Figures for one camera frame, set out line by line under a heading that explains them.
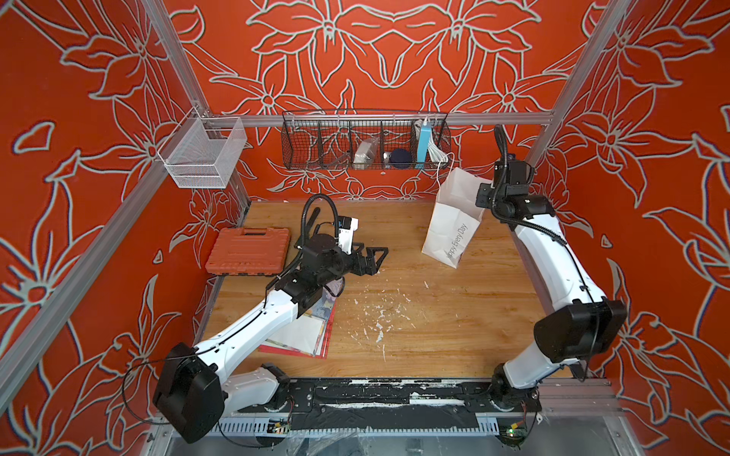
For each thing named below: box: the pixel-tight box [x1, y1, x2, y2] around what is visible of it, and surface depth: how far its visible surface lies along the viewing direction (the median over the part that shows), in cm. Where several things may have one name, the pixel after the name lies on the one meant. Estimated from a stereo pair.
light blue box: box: [417, 121, 432, 163], surface depth 89 cm
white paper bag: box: [421, 167, 494, 269], surface depth 91 cm
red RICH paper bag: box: [258, 338, 330, 360], surface depth 82 cm
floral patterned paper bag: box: [273, 292, 334, 358], surface depth 83 cm
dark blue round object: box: [389, 148, 413, 170], surface depth 96 cm
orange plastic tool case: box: [205, 227, 290, 276], surface depth 98 cm
